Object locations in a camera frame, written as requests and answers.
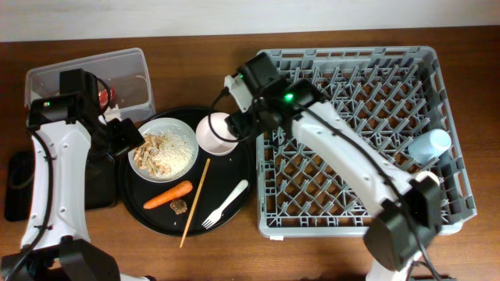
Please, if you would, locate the grey plate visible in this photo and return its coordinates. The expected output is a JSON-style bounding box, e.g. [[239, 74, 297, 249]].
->
[[128, 118, 198, 183]]

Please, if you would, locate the white rice pile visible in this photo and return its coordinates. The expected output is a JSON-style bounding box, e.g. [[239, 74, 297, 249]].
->
[[158, 132, 195, 178]]

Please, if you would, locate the white tissue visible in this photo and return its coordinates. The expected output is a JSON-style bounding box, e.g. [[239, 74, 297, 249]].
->
[[104, 106, 122, 122]]

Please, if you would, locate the clear plastic waste bin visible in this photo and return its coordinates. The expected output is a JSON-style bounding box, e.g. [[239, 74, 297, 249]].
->
[[24, 48, 155, 123]]

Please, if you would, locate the white saucer plate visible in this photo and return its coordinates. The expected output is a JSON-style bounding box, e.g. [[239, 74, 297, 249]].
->
[[196, 112, 238, 156]]

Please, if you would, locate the blue plastic cup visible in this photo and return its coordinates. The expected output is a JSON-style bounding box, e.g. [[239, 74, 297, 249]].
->
[[408, 129, 452, 164]]

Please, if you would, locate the brown food scrap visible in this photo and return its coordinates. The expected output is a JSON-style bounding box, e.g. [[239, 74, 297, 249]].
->
[[170, 199, 188, 215]]

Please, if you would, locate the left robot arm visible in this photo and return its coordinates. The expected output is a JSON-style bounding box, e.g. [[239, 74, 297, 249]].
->
[[1, 92, 144, 280]]

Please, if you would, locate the white plastic fork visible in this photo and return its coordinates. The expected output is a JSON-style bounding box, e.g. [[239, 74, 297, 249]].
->
[[202, 180, 249, 229]]

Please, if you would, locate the grey dishwasher rack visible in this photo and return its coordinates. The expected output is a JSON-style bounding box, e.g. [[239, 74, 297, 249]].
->
[[256, 46, 477, 240]]

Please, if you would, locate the round black serving tray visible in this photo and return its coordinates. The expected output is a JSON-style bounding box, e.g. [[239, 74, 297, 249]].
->
[[116, 105, 258, 237]]

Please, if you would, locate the black rectangular tray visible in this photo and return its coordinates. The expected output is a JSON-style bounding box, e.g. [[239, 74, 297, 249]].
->
[[4, 144, 118, 222]]

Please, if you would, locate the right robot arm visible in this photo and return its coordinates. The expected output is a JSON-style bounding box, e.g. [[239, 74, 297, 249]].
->
[[223, 76, 442, 280]]

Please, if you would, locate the small white cup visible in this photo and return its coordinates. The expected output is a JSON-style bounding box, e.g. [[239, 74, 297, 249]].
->
[[413, 171, 440, 185]]

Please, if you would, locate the orange carrot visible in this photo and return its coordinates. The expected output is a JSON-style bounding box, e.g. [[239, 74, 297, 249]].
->
[[143, 180, 193, 209]]

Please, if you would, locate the red snack wrapper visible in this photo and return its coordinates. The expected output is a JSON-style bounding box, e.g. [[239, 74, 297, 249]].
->
[[98, 87, 116, 108]]

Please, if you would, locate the wooden chopstick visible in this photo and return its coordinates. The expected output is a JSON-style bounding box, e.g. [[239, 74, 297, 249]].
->
[[179, 158, 211, 248]]

